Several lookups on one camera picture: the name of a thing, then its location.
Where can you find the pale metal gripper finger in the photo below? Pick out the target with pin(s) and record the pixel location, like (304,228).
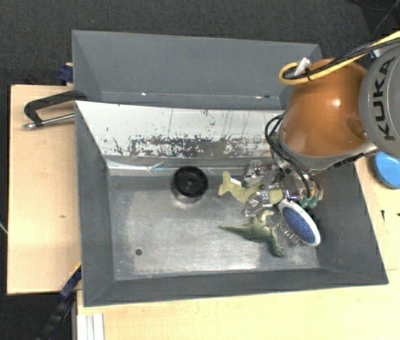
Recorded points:
(256,204)
(255,174)

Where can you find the pale green toy whale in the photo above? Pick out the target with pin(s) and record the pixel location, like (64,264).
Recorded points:
(237,191)

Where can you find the green toy dinosaur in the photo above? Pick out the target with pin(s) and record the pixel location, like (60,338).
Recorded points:
(258,231)

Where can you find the blue and white oval brush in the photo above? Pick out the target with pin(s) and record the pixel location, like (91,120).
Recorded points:
(301,225)

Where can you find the grey metal bin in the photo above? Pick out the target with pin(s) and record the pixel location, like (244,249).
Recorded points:
(186,232)

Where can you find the blue round bowl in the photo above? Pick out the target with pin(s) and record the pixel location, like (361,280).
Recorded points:
(395,172)

